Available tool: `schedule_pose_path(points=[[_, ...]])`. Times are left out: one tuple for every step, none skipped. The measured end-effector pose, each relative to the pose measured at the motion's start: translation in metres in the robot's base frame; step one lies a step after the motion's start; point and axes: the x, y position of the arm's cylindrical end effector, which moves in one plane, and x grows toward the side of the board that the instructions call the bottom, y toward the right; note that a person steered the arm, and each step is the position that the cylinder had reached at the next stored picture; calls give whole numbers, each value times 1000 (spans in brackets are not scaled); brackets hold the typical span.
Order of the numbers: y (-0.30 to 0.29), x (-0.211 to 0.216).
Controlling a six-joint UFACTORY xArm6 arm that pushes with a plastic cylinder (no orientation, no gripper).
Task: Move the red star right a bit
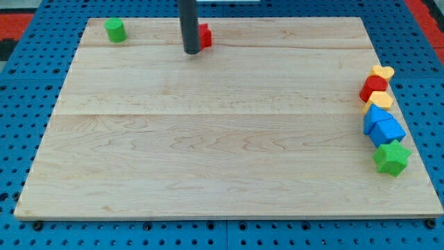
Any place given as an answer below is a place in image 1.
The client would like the blue cube block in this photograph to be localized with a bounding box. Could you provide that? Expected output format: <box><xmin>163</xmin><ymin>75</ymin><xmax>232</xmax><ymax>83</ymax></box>
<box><xmin>369</xmin><ymin>118</ymin><xmax>406</xmax><ymax>147</ymax></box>

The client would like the red cylinder block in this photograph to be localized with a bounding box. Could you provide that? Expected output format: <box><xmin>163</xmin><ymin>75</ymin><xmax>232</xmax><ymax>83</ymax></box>
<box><xmin>359</xmin><ymin>75</ymin><xmax>389</xmax><ymax>102</ymax></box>

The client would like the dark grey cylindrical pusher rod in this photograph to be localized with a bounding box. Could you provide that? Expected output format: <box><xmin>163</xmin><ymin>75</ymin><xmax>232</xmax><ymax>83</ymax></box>
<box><xmin>178</xmin><ymin>0</ymin><xmax>200</xmax><ymax>55</ymax></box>

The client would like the light wooden board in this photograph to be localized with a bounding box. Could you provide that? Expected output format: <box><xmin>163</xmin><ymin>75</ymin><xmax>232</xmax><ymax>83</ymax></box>
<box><xmin>15</xmin><ymin>17</ymin><xmax>443</xmax><ymax>221</ymax></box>

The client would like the yellow heart block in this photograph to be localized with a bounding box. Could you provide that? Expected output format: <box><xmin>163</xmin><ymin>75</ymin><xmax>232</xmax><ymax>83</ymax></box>
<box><xmin>369</xmin><ymin>65</ymin><xmax>395</xmax><ymax>83</ymax></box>

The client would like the yellow hexagon block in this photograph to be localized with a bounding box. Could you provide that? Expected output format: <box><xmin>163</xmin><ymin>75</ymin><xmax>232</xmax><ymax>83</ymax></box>
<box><xmin>361</xmin><ymin>91</ymin><xmax>394</xmax><ymax>115</ymax></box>

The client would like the red star block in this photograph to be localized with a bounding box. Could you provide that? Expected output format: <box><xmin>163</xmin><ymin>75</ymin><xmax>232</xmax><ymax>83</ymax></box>
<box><xmin>198</xmin><ymin>23</ymin><xmax>212</xmax><ymax>50</ymax></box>

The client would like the green star block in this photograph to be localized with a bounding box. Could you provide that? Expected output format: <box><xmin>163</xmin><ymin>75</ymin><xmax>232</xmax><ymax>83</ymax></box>
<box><xmin>373</xmin><ymin>140</ymin><xmax>412</xmax><ymax>177</ymax></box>

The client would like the blue triangle block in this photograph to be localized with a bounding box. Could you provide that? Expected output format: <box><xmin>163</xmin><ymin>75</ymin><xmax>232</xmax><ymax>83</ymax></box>
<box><xmin>363</xmin><ymin>104</ymin><xmax>394</xmax><ymax>135</ymax></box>

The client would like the green cylinder block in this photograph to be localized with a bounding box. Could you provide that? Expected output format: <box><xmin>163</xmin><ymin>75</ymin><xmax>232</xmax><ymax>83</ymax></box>
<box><xmin>104</xmin><ymin>17</ymin><xmax>127</xmax><ymax>43</ymax></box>

